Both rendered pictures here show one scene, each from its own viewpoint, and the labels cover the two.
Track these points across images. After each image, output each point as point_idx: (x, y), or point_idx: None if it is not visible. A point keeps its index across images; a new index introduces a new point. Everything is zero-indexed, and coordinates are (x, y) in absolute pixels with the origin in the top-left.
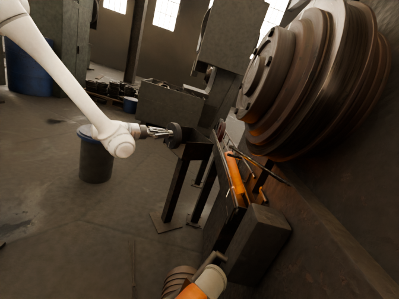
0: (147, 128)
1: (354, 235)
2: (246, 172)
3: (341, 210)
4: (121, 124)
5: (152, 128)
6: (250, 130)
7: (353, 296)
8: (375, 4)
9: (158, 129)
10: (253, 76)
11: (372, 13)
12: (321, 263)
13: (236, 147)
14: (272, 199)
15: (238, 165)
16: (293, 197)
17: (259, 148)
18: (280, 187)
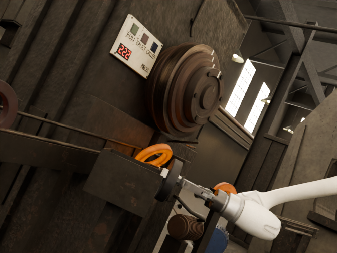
0: (211, 194)
1: (180, 143)
2: (125, 152)
3: (177, 138)
4: (253, 191)
5: (204, 188)
6: (191, 126)
7: (192, 157)
8: (192, 40)
9: (195, 185)
10: (212, 101)
11: None
12: (185, 157)
13: (87, 131)
14: (162, 153)
15: None
16: (175, 145)
17: (185, 133)
18: (167, 144)
